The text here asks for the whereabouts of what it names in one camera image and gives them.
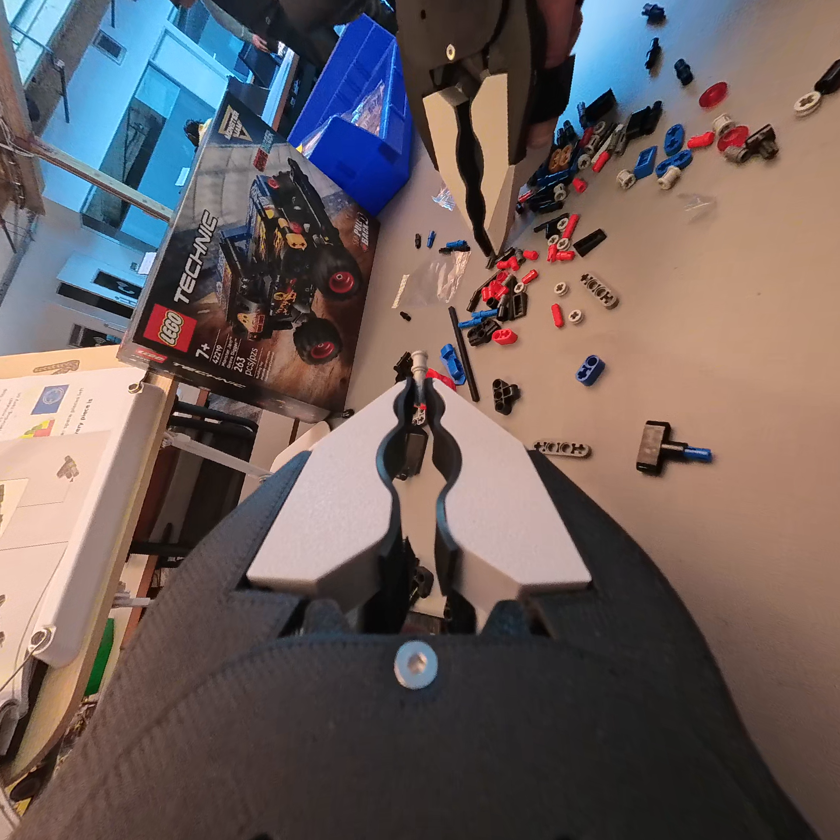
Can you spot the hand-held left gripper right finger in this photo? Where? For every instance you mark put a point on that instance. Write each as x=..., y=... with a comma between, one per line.
x=518, y=525

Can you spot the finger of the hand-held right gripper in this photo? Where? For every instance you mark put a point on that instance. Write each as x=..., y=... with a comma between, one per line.
x=446, y=131
x=492, y=131

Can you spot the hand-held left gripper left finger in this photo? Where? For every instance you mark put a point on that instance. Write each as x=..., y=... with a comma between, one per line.
x=315, y=525

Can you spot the cluster of blue black pins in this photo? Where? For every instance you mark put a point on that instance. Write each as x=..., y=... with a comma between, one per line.
x=454, y=247

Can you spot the black connector with blue pin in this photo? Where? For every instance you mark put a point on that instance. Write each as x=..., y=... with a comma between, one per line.
x=655, y=449

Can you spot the grey black long pin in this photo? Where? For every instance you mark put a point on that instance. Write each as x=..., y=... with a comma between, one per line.
x=420, y=364

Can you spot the grey desk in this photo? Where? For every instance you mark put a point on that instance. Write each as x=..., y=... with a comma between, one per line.
x=722, y=328

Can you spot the person's right hand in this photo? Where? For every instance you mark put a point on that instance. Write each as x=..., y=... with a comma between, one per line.
x=558, y=33

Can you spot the small clear plastic bag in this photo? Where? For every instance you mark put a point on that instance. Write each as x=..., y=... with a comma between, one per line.
x=445, y=199

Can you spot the pile of small pins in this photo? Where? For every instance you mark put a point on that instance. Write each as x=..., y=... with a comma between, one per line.
x=551, y=184

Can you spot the blue divided storage bin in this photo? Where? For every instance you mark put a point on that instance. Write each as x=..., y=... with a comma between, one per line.
x=367, y=157

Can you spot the grey thin beam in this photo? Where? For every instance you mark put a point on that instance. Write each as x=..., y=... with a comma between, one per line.
x=600, y=291
x=561, y=449

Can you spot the black square panel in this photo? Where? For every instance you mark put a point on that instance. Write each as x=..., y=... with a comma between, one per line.
x=413, y=453

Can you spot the black tee connector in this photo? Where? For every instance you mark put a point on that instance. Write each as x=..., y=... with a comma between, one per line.
x=506, y=396

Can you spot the white small connector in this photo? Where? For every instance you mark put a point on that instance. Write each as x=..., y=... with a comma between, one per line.
x=667, y=178
x=722, y=122
x=627, y=179

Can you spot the red wheel rim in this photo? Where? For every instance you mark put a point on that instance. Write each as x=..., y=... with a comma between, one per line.
x=443, y=379

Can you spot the blue curved panel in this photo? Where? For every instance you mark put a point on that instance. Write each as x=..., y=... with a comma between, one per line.
x=451, y=363

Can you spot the long black axle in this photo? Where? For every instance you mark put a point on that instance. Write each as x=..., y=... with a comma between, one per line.
x=464, y=354

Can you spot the black slanted panel piece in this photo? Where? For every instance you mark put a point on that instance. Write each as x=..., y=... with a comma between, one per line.
x=402, y=367

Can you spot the white book stand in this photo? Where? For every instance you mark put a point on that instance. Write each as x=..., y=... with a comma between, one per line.
x=131, y=492

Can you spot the red short beam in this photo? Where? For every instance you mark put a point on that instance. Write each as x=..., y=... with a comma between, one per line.
x=505, y=337

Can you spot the red pin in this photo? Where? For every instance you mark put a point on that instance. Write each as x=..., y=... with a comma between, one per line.
x=557, y=315
x=701, y=139

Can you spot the clear small piece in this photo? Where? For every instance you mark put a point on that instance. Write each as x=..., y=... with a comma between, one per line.
x=697, y=202

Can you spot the red round disc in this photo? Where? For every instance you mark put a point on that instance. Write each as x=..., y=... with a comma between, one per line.
x=713, y=95
x=733, y=139

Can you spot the toy truck set box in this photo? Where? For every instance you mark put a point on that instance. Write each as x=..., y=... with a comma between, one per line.
x=229, y=262

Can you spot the instruction booklet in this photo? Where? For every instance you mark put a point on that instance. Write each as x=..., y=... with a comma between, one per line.
x=65, y=459

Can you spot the black grey small connector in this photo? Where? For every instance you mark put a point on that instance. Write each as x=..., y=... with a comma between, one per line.
x=761, y=141

